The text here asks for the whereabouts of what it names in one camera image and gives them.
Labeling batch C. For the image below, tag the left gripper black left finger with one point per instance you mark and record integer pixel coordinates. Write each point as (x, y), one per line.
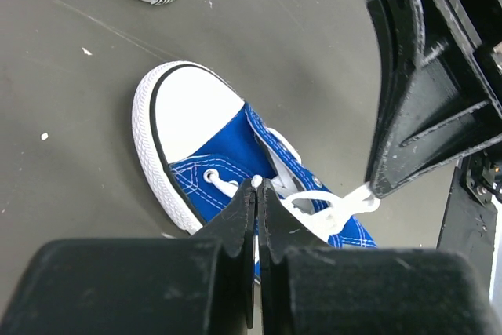
(202, 284)

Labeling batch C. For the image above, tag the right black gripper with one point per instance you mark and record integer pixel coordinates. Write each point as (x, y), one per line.
(440, 103)

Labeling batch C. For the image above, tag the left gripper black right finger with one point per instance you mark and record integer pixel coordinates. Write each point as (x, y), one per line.
(308, 287)

